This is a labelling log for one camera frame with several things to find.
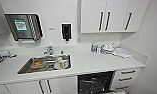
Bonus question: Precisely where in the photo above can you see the stainless steel dishwasher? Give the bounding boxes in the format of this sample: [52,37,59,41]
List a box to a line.
[77,70,115,94]

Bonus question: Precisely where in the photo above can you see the blue label bottle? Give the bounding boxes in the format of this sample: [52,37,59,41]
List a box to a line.
[91,42,97,53]

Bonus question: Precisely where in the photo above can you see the small clear bottle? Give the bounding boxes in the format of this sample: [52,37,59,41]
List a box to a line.
[96,44,102,54]

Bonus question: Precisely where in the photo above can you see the black soap dispenser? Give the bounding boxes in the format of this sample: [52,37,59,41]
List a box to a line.
[61,22,73,42]

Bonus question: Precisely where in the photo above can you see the white cup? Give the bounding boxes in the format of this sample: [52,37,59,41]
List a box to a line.
[56,56,70,70]

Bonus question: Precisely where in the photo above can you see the chrome faucet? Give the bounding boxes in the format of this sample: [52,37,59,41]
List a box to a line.
[43,45,54,56]

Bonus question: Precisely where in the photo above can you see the stack of white cups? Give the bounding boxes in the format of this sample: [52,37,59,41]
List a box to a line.
[101,42,117,56]

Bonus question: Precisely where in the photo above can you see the dishes on counter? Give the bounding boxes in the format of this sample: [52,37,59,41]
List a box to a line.
[113,48,132,59]

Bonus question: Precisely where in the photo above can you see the stainless steel sink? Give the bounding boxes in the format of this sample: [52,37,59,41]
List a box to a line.
[17,54,72,75]

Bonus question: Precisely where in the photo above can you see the white under-sink cabinet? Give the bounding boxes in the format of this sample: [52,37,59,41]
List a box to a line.
[5,75,78,94]

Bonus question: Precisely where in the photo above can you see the white drawer unit narrow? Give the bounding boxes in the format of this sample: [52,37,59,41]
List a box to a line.
[111,67,140,94]

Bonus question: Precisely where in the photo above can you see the steel paper towel dispenser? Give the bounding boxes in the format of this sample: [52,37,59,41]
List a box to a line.
[3,13,44,43]

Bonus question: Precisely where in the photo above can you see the dish rack with dishes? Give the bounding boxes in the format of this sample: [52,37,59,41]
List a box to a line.
[0,50,17,66]

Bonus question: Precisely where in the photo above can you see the white wall outlet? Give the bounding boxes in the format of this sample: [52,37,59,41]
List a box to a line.
[77,35,82,43]

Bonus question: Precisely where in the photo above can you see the small wall label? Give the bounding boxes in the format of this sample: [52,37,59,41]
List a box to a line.
[48,27,56,31]

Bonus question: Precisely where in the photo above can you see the white wall cabinet three doors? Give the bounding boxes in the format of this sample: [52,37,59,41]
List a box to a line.
[79,0,151,34]

